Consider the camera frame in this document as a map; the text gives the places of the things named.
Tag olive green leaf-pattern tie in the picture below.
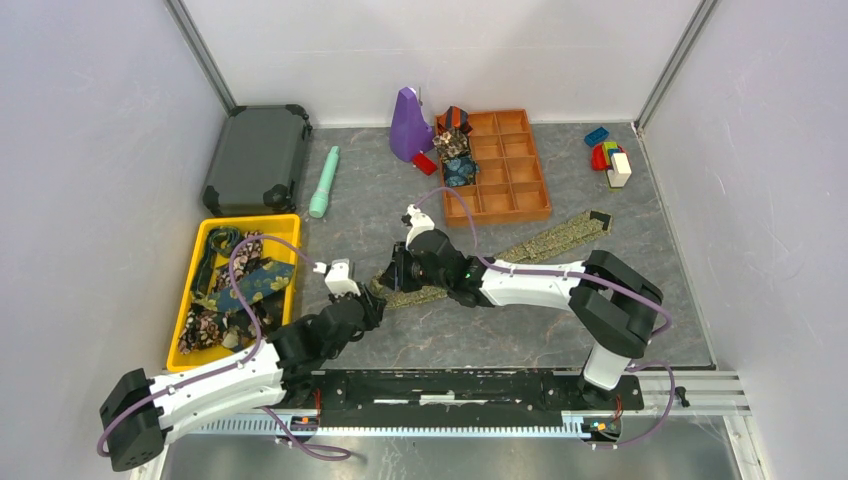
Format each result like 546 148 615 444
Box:
370 210 613 309

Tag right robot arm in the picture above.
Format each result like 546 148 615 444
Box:
378 229 669 408

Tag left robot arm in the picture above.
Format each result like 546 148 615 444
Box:
97 291 387 472

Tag blue yellow-flower tie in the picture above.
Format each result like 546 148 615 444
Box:
192 258 295 314

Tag rolled blue paisley tie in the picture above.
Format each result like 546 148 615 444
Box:
442 155 479 188

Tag dark brown-leaf tie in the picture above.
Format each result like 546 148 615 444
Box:
177 292 284 354

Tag black pink-floral tie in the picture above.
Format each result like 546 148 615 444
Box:
209 240 263 293

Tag orange wooden compartment tray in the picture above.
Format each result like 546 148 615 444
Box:
440 109 552 227

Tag yellow plastic bin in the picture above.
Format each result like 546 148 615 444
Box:
166 214 301 372

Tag rolled brown floral tie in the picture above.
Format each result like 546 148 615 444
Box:
433 128 471 161

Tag mint green flashlight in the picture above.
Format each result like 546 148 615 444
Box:
308 146 340 219

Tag purple plastic object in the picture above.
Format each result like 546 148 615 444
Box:
389 87 434 163

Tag dark green striped tie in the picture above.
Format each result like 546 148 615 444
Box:
190 226 244 299

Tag rolled orange navy tie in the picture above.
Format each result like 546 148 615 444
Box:
436 106 473 135

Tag red toy block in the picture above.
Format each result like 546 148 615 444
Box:
590 143 610 171

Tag dark grey suitcase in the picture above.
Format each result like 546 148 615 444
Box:
201 104 312 217

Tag white toy block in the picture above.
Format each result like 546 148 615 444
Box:
607 152 632 189

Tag green toy block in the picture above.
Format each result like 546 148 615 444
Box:
601 141 621 158

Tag blue toy brick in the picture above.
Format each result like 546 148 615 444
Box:
584 127 610 148

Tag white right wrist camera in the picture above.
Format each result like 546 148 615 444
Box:
401 204 435 247

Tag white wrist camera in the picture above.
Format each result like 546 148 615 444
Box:
312 259 362 298
401 204 435 247

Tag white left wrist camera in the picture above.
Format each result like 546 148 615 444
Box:
312 259 362 298

